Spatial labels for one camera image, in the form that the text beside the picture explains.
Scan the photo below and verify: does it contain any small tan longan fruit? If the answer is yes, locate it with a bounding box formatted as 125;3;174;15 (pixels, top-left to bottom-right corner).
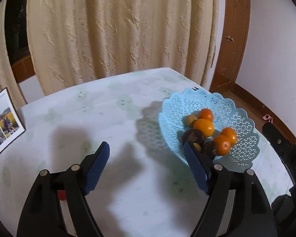
193;143;201;152

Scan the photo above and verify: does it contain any brown wooden door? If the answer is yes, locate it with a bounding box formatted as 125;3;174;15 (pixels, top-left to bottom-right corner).
210;0;251;94

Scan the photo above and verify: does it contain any photo collage card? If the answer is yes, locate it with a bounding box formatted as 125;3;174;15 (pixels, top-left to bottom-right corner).
0;88;25;154

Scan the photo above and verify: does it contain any dark wrinkled passion fruit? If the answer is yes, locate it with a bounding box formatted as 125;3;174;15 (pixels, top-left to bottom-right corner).
201;141;216;161

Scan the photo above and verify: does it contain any large orange fruit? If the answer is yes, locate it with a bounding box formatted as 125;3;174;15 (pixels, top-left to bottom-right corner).
193;119;215;137

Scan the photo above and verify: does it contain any light blue lattice fruit basket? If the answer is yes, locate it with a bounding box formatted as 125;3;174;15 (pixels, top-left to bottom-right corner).
158;89;260;172

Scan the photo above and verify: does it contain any tan longan in basket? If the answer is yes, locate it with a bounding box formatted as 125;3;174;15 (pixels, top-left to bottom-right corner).
184;114;198;127

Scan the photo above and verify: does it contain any cream textured curtain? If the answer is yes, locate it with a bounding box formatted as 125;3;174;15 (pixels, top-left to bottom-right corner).
26;0;219;95
0;0;26;108

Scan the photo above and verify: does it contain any dark passion fruit in basket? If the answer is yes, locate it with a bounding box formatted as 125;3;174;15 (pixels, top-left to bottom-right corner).
182;128;205;144

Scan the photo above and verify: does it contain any small orange tangerine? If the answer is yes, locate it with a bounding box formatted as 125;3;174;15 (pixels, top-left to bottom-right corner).
213;135;231;156
221;127;237;146
198;108;214;122

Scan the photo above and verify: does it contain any white green patterned tablecloth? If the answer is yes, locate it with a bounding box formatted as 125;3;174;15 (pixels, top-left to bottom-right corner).
0;67;294;237

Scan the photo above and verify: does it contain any red cherry tomato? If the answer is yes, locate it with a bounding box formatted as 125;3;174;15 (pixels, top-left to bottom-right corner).
58;190;66;201

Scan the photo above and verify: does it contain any cream textured curtain right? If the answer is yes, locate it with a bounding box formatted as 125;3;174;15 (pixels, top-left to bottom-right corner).
26;0;219;95

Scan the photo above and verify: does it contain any cream textured curtain left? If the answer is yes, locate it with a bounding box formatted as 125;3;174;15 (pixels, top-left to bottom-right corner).
0;0;26;108

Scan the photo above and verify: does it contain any pink slipper on floor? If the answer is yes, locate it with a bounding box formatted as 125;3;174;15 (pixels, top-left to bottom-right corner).
262;114;273;124

